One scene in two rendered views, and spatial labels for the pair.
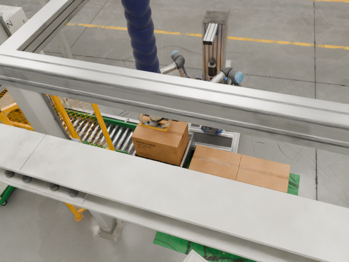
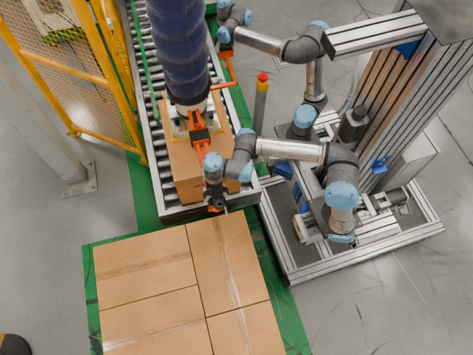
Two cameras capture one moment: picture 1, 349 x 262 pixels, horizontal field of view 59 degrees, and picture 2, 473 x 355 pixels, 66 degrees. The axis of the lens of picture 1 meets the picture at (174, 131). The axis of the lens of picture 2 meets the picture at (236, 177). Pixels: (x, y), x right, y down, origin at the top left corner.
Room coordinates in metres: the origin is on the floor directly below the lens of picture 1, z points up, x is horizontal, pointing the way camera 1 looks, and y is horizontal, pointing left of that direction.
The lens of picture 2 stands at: (1.83, -0.90, 2.82)
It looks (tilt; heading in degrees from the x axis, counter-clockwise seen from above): 64 degrees down; 49
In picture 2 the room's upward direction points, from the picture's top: 2 degrees clockwise
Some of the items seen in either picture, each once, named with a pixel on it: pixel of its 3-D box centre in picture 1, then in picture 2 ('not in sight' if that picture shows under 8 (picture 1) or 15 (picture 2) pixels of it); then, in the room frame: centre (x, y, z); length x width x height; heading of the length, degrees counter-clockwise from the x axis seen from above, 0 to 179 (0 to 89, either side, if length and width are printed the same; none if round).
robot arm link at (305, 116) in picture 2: not in sight; (304, 119); (2.85, -0.27, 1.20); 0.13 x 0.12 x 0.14; 19
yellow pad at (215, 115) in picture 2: not in sight; (208, 107); (2.51, 0.14, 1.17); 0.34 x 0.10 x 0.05; 65
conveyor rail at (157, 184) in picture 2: not in sight; (139, 86); (2.48, 1.08, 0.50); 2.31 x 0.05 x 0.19; 66
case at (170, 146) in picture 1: (161, 139); (200, 148); (2.44, 0.18, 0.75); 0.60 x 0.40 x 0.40; 65
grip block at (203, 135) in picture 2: not in sight; (199, 137); (2.32, -0.04, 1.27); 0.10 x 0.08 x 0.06; 155
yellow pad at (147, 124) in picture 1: (153, 124); (174, 113); (2.34, 0.22, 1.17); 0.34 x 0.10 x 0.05; 65
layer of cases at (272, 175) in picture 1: (232, 195); (191, 325); (1.74, -0.62, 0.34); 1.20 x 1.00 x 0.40; 66
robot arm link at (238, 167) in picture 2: not in sight; (239, 167); (2.26, -0.41, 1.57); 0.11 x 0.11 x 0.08; 39
